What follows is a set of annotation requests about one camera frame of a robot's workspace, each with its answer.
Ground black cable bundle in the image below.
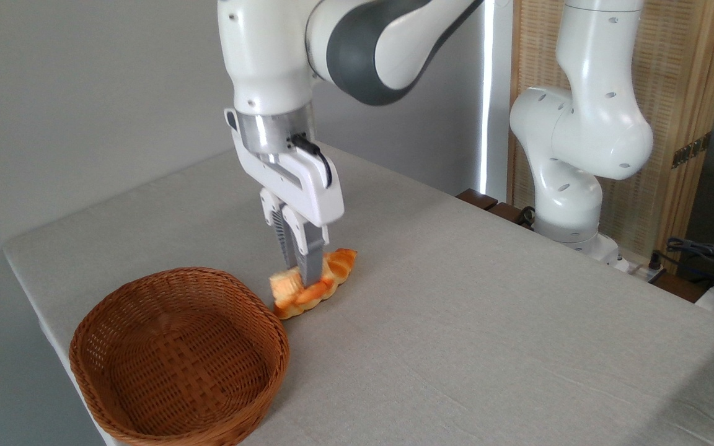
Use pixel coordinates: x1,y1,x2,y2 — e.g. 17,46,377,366
648,237,714,293

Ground orange braided bread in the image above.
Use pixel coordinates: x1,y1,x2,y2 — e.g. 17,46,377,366
274,248,358,320

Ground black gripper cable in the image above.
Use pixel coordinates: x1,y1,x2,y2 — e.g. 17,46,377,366
288,133,334,189

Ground brown wicker basket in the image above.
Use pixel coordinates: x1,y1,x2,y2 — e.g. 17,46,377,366
69,267,291,446

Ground pale round bread roll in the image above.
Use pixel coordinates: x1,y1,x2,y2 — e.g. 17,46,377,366
270,267,306,300

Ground brass screen hinge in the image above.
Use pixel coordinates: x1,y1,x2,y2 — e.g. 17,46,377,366
671,131,713,169

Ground grey tablecloth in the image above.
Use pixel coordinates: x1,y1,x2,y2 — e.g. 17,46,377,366
2,141,714,446

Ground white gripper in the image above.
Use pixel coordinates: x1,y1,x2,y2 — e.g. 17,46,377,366
231,127,346,287

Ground dark brown wooden block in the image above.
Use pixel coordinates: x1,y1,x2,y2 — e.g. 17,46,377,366
487,201,534,230
456,188,499,211

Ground white power strip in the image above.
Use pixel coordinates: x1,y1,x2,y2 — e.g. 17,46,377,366
605,253,668,283

